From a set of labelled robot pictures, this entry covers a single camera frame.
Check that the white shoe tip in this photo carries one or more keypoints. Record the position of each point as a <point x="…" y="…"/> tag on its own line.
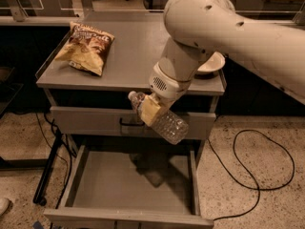
<point x="4" y="205"/>

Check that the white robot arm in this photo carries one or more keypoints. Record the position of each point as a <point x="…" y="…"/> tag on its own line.
<point x="199" y="28"/>

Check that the black drawer handle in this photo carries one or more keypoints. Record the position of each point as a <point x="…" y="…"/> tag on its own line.
<point x="137" y="124"/>

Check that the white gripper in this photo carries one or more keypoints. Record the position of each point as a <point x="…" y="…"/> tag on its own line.
<point x="166" y="86"/>

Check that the closed grey top drawer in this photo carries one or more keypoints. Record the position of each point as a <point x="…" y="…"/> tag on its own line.
<point x="96" y="121"/>

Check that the clear plastic water bottle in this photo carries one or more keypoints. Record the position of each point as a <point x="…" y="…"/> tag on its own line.
<point x="169" y="125"/>

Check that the yellow brown chip bag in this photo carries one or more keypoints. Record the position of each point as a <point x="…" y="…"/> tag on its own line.
<point x="87" y="48"/>

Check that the grey metal drawer cabinet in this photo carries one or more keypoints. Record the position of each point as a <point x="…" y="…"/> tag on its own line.
<point x="140" y="38"/>

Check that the white horizontal rail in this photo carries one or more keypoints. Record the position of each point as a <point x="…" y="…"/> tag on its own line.
<point x="38" y="21"/>

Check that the white paper bowl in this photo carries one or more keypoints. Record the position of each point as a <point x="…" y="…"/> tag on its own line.
<point x="216" y="62"/>

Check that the black table leg frame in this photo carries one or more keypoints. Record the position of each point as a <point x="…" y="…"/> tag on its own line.
<point x="28" y="164"/>

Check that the open grey middle drawer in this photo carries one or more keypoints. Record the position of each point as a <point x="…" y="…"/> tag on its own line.
<point x="117" y="188"/>

